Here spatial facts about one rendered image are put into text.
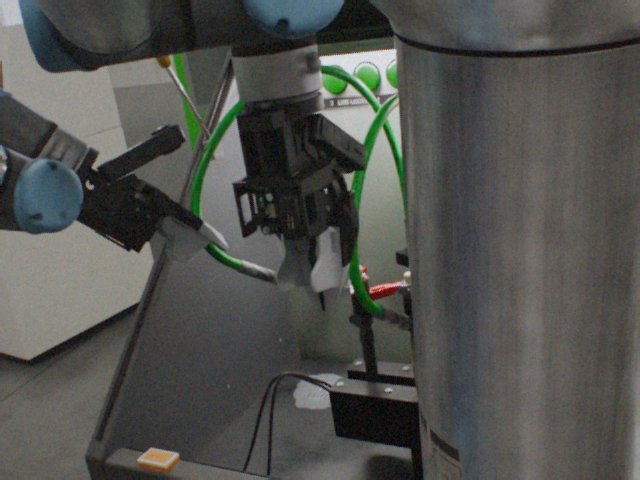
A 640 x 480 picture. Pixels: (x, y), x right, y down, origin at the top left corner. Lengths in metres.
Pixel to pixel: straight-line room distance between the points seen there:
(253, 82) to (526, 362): 0.47
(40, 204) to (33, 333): 3.15
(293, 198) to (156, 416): 0.66
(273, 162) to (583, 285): 0.48
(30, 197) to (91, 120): 3.27
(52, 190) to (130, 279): 3.44
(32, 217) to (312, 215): 0.29
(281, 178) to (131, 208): 0.35
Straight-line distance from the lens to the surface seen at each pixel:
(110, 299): 4.19
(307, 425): 1.37
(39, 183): 0.81
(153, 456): 1.14
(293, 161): 0.68
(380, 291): 1.12
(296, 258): 0.75
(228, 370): 1.40
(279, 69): 0.67
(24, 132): 0.97
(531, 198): 0.23
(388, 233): 1.39
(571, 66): 0.21
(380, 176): 1.36
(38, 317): 3.95
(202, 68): 4.07
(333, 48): 1.31
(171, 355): 1.27
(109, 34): 0.46
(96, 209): 0.99
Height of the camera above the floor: 1.55
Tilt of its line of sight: 19 degrees down
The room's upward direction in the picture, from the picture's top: 9 degrees counter-clockwise
